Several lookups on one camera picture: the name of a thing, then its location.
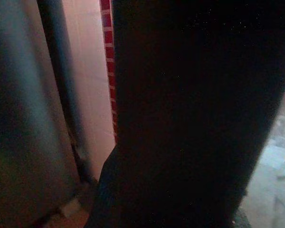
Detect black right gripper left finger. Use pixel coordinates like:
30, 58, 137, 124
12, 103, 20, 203
0, 0, 81, 228

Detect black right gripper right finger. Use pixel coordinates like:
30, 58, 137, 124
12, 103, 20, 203
86, 0, 285, 228

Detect red white striped strip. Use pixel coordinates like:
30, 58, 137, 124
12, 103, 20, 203
99, 0, 118, 140

